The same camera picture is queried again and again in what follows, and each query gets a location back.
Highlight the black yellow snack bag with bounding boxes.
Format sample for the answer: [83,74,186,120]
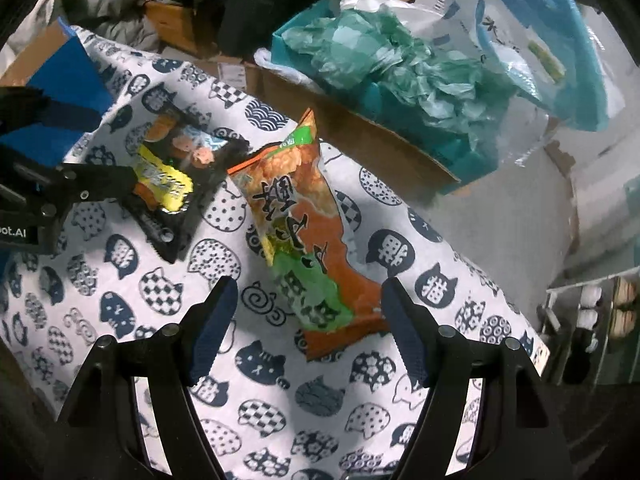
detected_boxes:
[122,107,250,263]

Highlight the grey garment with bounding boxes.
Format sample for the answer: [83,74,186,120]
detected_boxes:
[62,0,160,52]

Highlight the cat pattern tablecloth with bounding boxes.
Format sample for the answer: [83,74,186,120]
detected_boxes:
[1,24,549,479]

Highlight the orange green pea snack bag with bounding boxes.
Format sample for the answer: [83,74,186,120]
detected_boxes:
[229,110,388,360]

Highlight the shoe rack with shoes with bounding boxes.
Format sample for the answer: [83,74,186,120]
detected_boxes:
[538,268,639,387]

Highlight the teal crumpled plastic bags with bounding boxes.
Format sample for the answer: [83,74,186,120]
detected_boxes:
[271,0,515,183]

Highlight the blue white plastic bag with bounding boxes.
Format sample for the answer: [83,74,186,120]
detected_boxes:
[416,0,625,132]

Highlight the blue cardboard box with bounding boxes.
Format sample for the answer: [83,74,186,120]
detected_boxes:
[1,18,114,167]

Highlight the white towel pile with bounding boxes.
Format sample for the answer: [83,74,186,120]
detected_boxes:
[1,0,65,74]

